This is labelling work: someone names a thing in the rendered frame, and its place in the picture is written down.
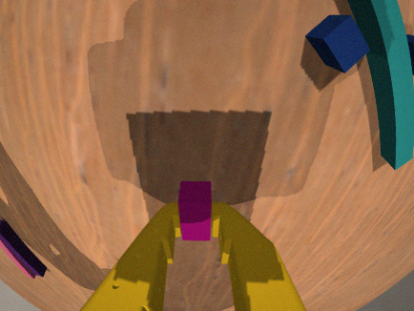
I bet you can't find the dark blue cube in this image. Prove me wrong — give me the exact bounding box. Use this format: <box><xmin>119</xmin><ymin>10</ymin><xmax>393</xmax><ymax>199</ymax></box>
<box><xmin>406</xmin><ymin>34</ymin><xmax>414</xmax><ymax>75</ymax></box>
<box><xmin>305</xmin><ymin>15</ymin><xmax>370</xmax><ymax>73</ymax></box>

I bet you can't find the turquoise rod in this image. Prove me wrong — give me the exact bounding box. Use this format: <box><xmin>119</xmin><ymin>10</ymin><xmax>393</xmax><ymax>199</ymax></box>
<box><xmin>347</xmin><ymin>0</ymin><xmax>414</xmax><ymax>171</ymax></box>

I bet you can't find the dark purple rod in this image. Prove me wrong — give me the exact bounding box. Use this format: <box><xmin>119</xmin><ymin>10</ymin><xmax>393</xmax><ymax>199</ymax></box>
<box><xmin>0</xmin><ymin>219</ymin><xmax>47</xmax><ymax>277</ymax></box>

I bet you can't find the pink rod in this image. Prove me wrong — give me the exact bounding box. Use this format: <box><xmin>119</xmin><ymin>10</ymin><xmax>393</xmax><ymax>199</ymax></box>
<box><xmin>0</xmin><ymin>239</ymin><xmax>36</xmax><ymax>279</ymax></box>

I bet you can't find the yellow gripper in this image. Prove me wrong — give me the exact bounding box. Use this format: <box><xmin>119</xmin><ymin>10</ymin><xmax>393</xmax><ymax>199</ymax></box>
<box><xmin>80</xmin><ymin>202</ymin><xmax>306</xmax><ymax>311</ymax></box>

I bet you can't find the magenta rectangular block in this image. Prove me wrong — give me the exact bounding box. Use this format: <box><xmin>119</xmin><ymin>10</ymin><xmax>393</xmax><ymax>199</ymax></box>
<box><xmin>178</xmin><ymin>181</ymin><xmax>212</xmax><ymax>240</ymax></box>

